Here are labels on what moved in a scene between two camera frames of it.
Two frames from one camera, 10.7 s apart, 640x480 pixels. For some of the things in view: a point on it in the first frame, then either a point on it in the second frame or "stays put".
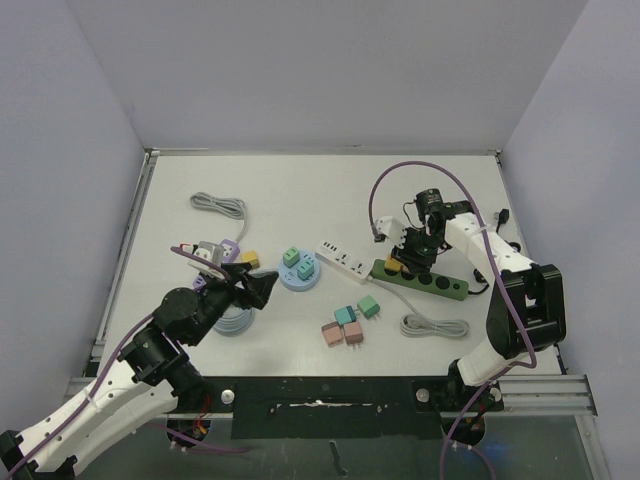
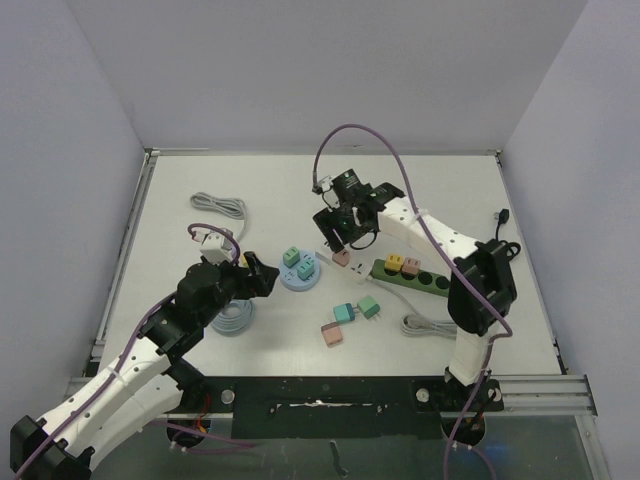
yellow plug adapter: x=392 y=263 stays put
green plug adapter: x=368 y=307 stays put
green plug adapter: x=291 y=256 stays put
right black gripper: x=412 y=255 -> x=335 y=225
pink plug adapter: x=353 y=333 -> x=341 y=257
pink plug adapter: x=333 y=333 stays put
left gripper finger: x=241 y=268 -> x=256 y=264
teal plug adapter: x=305 y=269 stays put
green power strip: x=429 y=282 stays put
